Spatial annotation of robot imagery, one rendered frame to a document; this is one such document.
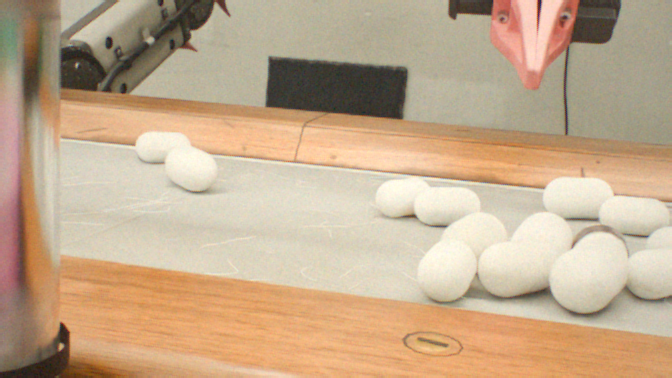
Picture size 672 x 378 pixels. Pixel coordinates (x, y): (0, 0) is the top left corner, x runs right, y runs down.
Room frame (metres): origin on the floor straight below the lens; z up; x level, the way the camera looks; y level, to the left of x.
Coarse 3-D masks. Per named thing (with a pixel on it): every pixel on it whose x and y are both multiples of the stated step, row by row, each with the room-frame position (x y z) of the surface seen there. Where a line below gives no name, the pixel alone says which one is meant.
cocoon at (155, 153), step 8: (144, 136) 0.45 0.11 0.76; (152, 136) 0.45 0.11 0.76; (160, 136) 0.45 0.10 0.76; (168, 136) 0.45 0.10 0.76; (176, 136) 0.45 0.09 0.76; (184, 136) 0.46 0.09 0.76; (136, 144) 0.45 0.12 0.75; (144, 144) 0.45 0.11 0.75; (152, 144) 0.45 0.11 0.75; (160, 144) 0.45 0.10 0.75; (168, 144) 0.45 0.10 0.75; (176, 144) 0.45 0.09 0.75; (184, 144) 0.45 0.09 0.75; (136, 152) 0.45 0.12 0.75; (144, 152) 0.45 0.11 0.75; (152, 152) 0.45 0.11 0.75; (160, 152) 0.45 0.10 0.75; (168, 152) 0.45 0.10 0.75; (144, 160) 0.45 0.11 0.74; (152, 160) 0.45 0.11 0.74; (160, 160) 0.45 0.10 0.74
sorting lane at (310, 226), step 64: (64, 192) 0.36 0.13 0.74; (128, 192) 0.37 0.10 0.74; (192, 192) 0.38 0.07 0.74; (256, 192) 0.39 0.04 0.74; (320, 192) 0.40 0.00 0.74; (512, 192) 0.44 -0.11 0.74; (128, 256) 0.26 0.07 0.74; (192, 256) 0.27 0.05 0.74; (256, 256) 0.27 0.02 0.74; (320, 256) 0.28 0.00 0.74; (384, 256) 0.29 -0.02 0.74; (576, 320) 0.23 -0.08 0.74; (640, 320) 0.23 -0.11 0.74
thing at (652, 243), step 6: (666, 228) 0.30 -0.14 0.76; (654, 234) 0.30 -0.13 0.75; (660, 234) 0.29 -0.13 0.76; (666, 234) 0.29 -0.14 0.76; (648, 240) 0.30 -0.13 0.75; (654, 240) 0.29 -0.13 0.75; (660, 240) 0.29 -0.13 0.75; (666, 240) 0.29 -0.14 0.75; (648, 246) 0.30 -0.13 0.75; (654, 246) 0.29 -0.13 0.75; (660, 246) 0.29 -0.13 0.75
